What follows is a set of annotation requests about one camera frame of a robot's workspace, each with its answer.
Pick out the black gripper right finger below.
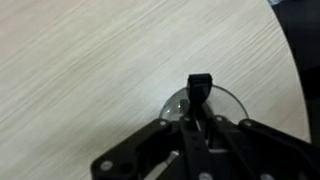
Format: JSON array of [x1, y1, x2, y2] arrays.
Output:
[[199, 73, 320, 180]]

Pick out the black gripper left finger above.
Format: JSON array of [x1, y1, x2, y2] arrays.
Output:
[[90, 73, 201, 180]]

